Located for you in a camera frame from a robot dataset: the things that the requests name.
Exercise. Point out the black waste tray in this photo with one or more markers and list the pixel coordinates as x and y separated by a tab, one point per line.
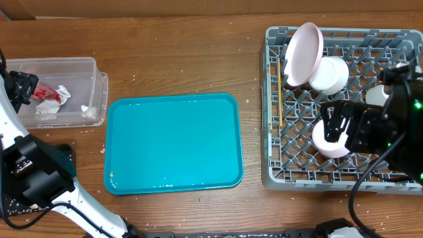
14	208

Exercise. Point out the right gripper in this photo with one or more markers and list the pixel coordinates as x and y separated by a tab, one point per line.
359	120

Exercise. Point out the teal plastic tray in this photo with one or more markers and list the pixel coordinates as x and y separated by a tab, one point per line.
173	144

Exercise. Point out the grey dishwasher rack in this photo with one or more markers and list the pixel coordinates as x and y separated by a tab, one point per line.
290	161

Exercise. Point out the white bowl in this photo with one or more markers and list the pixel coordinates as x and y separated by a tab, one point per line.
331	75

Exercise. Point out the large white tissue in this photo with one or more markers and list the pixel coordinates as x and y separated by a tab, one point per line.
51	106

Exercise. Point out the clear plastic bin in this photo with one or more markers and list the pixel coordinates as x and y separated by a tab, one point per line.
79	75

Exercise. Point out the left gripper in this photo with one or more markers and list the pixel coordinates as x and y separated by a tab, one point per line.
26	82

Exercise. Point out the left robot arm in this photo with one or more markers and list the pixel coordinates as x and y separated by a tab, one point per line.
34	172

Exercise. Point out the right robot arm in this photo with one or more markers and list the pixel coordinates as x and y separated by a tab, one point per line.
404	108

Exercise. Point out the small white tissue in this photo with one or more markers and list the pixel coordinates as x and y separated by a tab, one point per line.
89	112

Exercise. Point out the white cup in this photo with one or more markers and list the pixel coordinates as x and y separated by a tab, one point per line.
376	96

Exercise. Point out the red snack wrapper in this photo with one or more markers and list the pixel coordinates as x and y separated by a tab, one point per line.
44	93

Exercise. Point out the large white plate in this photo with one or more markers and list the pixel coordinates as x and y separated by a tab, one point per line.
303	55

